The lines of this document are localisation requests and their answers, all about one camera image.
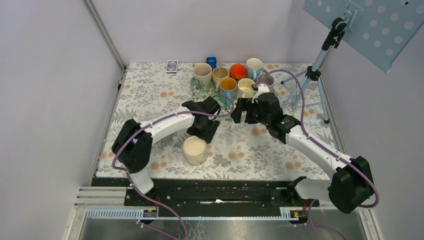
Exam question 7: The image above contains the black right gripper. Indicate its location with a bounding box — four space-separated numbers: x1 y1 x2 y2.
230 97 271 126

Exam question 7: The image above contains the cream yellow mug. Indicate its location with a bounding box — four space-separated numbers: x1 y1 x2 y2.
236 78 255 99

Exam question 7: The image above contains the blue butterfly mug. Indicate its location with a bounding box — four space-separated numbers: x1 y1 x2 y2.
219 77 237 107

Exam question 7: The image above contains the beige cartoon print mug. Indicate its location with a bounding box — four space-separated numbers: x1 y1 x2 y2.
182 136 208 166

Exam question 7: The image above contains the orange mug with black handle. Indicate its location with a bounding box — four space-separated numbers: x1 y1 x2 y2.
229 63 247 82

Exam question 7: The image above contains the lilac mug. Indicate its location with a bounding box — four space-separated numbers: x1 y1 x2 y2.
256 73 275 92

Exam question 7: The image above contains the round beige glazed mug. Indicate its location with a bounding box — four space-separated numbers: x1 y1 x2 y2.
212 67 230 89

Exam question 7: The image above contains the light blue faceted mug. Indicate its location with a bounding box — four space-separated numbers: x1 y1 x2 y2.
246 57 264 82

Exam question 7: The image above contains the beige seahorse print mug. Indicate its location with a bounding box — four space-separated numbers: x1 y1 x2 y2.
193 62 212 92

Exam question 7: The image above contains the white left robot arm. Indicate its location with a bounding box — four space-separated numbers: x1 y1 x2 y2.
111 96 221 206

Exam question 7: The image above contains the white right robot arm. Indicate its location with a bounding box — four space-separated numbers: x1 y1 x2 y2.
230 92 380 214

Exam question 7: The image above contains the green floral bird tray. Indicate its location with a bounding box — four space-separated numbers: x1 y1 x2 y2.
190 76 279 121

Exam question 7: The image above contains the floral tablecloth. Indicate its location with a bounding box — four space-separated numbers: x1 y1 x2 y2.
95 62 327 181

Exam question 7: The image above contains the blue toy car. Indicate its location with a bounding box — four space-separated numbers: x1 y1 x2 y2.
206 56 217 69

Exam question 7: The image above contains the playing card box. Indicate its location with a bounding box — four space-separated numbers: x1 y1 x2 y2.
165 60 179 74

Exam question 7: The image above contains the light blue tripod stand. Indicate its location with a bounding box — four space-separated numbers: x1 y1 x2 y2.
295 16 350 124

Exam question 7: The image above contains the blue dotted panel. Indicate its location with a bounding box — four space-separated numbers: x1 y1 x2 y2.
303 0 424 73

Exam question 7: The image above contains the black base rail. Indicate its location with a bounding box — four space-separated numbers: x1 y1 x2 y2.
91 177 320 215

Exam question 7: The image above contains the white slotted cable duct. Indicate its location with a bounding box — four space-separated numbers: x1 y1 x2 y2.
86 206 299 221

